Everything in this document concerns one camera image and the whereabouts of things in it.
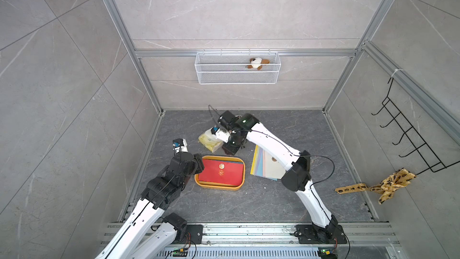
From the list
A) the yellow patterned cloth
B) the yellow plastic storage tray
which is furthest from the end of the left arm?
the yellow patterned cloth

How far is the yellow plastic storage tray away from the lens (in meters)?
0.83

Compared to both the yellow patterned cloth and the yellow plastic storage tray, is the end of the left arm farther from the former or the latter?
the yellow patterned cloth
